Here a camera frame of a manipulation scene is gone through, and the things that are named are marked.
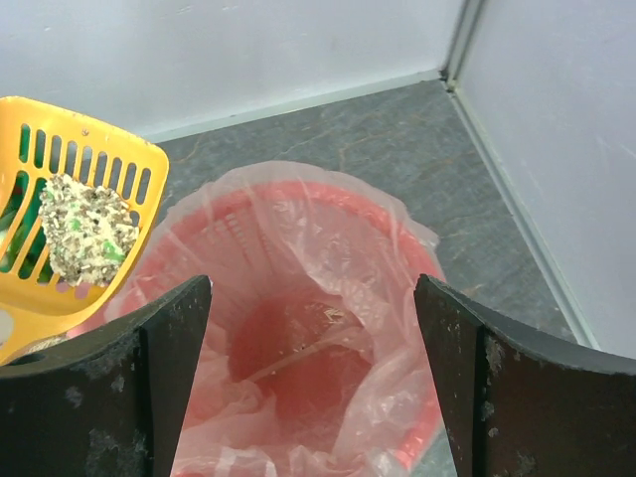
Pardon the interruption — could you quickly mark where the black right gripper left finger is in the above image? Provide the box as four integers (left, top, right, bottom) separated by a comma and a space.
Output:
1, 275, 213, 477

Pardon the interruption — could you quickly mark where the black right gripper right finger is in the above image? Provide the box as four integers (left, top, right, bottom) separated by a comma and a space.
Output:
414, 275, 635, 476

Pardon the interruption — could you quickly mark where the clumped litter lump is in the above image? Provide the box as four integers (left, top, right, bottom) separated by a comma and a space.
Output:
39, 174, 139, 287

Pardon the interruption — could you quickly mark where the pink plastic bin liner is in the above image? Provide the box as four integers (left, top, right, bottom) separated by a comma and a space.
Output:
103, 159, 448, 477

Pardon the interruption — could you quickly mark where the red trash bin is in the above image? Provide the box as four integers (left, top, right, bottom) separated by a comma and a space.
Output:
111, 179, 448, 473

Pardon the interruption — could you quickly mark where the yellow litter scoop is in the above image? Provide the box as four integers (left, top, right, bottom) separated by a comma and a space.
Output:
1, 95, 169, 363

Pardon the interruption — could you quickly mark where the green plastic crate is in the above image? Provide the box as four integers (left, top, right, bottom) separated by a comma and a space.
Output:
1, 124, 53, 283

